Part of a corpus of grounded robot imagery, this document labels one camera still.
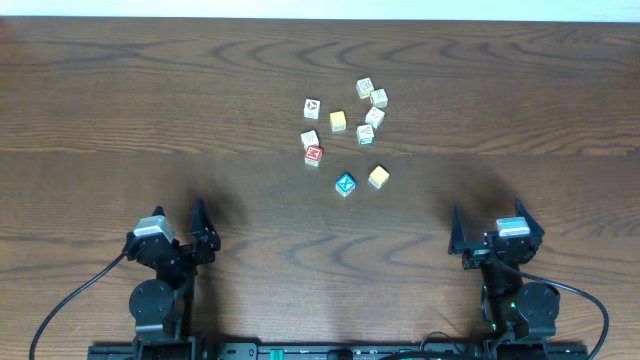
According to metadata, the wooden block green W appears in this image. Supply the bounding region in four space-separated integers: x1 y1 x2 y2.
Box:
300 130 319 150

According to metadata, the wooden block with face picture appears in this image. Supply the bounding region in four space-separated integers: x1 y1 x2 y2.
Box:
303 99 321 120

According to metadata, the black right cable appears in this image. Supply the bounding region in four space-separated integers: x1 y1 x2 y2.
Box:
487 254 611 360

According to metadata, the wooden block red side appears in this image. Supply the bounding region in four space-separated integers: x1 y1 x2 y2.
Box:
370 89 389 108

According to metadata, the yellow top wooden block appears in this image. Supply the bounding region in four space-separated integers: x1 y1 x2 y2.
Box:
329 111 347 132

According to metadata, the green sided wooden block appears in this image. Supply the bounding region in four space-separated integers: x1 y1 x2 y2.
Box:
356 124 375 145

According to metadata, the red letter wooden block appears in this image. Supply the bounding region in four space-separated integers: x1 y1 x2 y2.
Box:
304 145 323 167

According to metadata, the black cable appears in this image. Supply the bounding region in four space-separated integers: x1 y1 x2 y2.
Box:
487 254 611 360
28 251 129 360

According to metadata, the blue X wooden block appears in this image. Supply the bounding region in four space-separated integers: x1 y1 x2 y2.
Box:
335 173 357 197

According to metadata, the plain white wooden block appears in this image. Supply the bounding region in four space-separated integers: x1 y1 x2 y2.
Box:
365 107 385 129

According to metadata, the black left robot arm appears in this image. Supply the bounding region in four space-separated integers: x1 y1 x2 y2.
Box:
123 199 221 359

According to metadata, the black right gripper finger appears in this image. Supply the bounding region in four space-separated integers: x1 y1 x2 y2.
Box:
515 198 544 235
449 207 466 245

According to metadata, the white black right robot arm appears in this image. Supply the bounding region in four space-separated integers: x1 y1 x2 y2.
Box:
448 201 560 359

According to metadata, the yellow M wooden block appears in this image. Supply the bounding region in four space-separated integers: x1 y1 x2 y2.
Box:
368 165 390 189

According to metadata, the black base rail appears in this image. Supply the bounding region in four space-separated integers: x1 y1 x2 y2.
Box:
87 341 591 360

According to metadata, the wooden block yellow side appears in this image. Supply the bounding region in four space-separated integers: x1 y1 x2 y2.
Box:
356 78 375 99

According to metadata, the black left cable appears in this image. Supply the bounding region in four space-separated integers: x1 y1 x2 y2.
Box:
28 251 129 360

